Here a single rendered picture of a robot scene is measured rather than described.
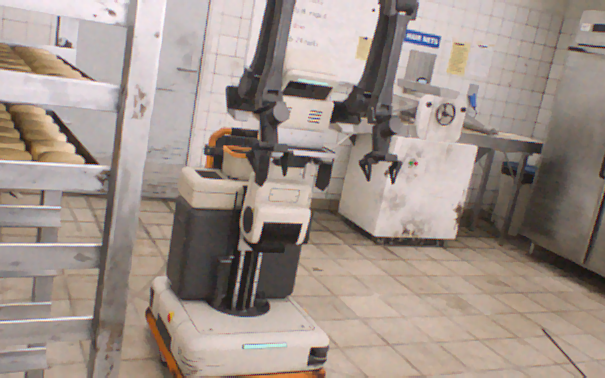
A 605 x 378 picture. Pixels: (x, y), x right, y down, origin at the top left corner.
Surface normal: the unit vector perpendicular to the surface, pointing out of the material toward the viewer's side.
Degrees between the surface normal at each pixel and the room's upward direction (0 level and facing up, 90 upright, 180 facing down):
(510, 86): 90
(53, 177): 90
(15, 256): 90
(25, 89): 90
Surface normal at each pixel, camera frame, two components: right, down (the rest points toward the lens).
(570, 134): -0.89, -0.06
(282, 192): 0.39, 0.42
